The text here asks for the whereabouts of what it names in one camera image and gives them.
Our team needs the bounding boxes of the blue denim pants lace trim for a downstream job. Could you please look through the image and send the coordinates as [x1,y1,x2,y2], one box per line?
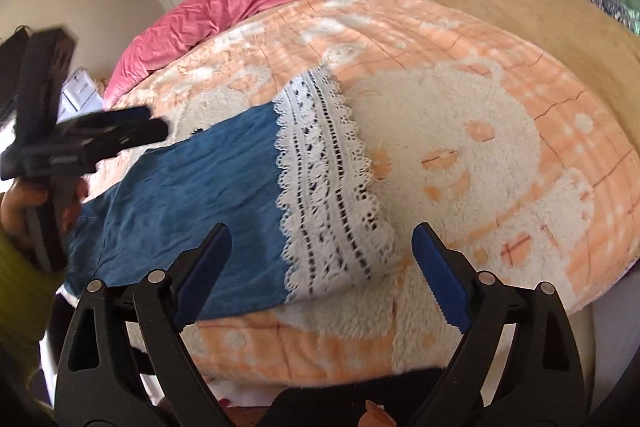
[64,67,397,320]

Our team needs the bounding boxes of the left forearm green sleeve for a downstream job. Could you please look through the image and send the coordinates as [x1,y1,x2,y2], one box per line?
[0,233,66,385]

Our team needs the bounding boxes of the left hand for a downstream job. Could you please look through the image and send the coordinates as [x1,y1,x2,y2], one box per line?
[0,175,90,253]

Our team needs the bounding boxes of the white drawer cabinet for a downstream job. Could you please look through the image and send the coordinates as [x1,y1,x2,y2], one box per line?
[58,68,103,122]

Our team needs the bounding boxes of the black television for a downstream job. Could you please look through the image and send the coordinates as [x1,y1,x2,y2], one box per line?
[0,26,30,124]

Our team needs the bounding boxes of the orange white fleece blanket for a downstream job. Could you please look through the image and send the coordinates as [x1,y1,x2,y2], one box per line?
[91,0,639,386]

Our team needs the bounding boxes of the beige bed sheet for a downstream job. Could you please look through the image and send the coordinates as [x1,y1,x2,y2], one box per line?
[384,0,640,138]

